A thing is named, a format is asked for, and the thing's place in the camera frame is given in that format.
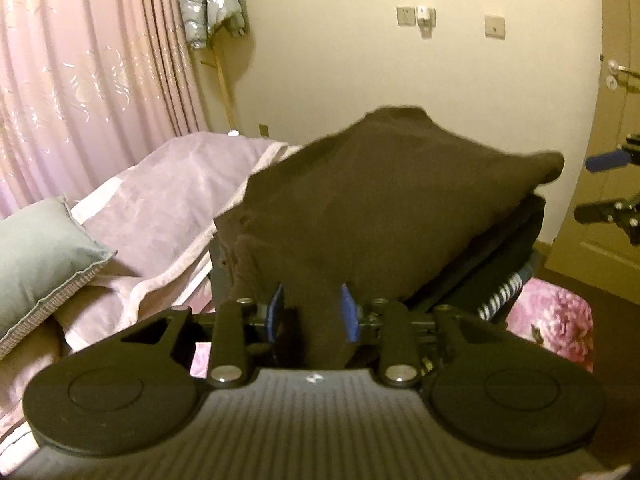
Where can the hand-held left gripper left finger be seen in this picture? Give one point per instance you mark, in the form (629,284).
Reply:
(275,312)

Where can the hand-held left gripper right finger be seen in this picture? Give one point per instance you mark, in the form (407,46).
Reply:
(348,316)

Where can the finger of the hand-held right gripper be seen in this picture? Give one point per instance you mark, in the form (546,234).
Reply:
(597,211)
(606,160)

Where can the dark brown garment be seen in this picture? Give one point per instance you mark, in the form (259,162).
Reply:
(380,200)

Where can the folded dark clothes stack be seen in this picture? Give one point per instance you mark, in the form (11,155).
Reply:
(495,240)

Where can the wooden door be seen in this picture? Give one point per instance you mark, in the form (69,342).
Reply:
(590,260)

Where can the pink floral bed sheet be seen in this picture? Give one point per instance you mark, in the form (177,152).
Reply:
(550,322)

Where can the striped folded garment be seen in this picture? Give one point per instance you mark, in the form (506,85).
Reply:
(502,295)

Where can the lilac blanket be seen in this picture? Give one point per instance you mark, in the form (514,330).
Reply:
(165,200)

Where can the white plug adapter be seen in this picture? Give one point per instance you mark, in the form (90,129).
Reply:
(425,17)

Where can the wooden coat rack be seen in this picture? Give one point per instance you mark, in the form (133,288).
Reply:
(224,85)

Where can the grey-green pillow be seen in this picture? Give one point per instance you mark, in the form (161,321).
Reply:
(42,255)

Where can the pale pillow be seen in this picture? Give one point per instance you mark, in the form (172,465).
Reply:
(27,385)

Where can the pink curtain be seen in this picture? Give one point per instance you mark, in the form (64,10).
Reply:
(85,70)

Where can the silver puffer jacket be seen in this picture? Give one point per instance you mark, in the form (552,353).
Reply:
(212,0)

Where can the wall switch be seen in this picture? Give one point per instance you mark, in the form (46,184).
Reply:
(494,26)

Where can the small low wall socket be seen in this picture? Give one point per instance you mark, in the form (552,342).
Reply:
(264,130)

